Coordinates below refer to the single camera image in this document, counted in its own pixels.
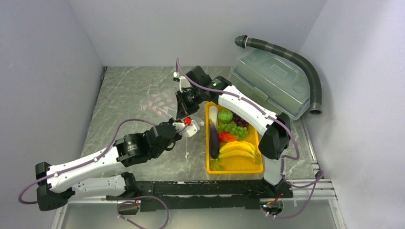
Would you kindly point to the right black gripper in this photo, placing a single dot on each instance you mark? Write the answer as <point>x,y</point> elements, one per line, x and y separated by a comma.
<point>183,109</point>

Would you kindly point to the yellow plastic tray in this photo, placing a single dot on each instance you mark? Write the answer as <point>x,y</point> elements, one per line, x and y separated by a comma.
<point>236,164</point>

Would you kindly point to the green grapes bunch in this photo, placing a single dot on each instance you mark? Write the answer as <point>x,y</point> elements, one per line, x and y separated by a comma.
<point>240,132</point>

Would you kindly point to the celery stalk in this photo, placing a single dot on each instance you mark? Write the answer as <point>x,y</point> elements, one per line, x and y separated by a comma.
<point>213,115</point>

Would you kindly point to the clear lidded storage box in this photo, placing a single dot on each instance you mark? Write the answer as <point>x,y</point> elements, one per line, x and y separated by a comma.
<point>273,82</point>

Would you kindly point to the purple eggplant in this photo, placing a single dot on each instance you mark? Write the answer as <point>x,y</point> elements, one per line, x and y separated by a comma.
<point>213,140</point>

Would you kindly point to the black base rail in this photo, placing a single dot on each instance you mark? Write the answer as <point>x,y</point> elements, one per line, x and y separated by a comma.
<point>248,194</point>

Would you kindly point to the dark red grapes bunch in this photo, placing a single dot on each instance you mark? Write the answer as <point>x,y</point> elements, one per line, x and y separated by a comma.
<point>239,121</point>

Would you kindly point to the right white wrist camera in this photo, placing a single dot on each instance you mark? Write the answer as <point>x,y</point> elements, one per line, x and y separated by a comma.
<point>183,82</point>

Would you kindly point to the clear pink zip top bag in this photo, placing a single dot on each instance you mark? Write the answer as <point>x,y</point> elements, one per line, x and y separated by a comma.
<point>160,106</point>

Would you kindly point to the yellow banana bunch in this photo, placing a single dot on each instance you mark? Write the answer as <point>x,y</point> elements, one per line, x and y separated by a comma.
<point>239,148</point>

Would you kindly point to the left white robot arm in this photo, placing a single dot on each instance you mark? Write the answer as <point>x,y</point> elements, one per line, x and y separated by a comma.
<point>57,184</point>

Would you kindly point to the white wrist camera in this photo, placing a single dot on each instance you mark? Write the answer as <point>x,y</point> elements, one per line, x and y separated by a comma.
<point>183,82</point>
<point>190,127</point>

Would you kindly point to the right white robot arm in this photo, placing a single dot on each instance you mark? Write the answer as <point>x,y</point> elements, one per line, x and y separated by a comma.
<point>197,87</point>

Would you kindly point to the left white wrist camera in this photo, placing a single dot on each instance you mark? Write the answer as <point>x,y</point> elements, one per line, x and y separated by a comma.
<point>190,127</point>

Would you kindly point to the red pepper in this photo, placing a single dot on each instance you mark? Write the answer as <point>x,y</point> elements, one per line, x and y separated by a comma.
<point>226,137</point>

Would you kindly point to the green artichoke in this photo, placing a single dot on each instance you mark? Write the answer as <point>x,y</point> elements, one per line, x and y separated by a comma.
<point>225,116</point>

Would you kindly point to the aluminium frame rail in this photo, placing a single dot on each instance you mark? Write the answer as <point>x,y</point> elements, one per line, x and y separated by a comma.
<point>302,174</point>

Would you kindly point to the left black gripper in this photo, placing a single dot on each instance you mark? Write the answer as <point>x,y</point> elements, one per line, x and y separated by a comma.
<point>178,136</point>

